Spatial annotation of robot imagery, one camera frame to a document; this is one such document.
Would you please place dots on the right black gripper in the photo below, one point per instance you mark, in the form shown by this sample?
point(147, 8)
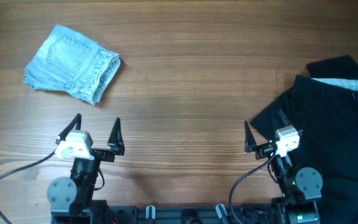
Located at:
point(262, 151)

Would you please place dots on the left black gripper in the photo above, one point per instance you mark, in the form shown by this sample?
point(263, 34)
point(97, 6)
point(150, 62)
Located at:
point(116, 142)

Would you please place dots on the light blue denim shorts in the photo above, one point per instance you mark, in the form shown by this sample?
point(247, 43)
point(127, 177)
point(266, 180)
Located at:
point(71, 62)

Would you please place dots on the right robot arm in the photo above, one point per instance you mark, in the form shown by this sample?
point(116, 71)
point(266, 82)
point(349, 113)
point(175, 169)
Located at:
point(300, 185)

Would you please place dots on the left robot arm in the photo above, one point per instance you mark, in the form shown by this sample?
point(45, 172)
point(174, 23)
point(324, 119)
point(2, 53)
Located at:
point(71, 198)

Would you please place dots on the black shorts pile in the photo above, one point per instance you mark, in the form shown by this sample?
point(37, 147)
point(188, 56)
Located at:
point(324, 106)

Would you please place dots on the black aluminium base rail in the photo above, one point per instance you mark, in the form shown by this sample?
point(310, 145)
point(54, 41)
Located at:
point(248, 214)

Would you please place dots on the right white rail clip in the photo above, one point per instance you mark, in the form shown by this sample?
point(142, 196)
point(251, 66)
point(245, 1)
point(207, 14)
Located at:
point(221, 211)

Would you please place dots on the white rail clip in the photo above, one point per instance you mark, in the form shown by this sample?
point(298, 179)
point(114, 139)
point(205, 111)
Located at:
point(150, 212)
point(221, 211)

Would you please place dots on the left white rail clip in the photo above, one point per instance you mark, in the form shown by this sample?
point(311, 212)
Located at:
point(150, 212)

